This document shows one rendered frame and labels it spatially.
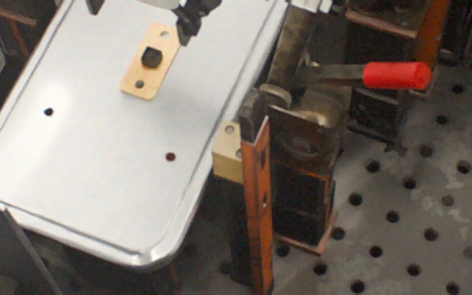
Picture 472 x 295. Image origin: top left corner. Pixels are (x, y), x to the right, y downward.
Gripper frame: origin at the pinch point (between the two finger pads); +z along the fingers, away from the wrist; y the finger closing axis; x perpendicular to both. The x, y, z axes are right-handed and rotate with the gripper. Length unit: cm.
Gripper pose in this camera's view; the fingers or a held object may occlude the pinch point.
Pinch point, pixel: (142, 12)
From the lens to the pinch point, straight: 97.5
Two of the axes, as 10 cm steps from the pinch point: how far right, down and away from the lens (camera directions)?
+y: -9.2, -3.3, 2.1
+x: -3.9, 8.4, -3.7
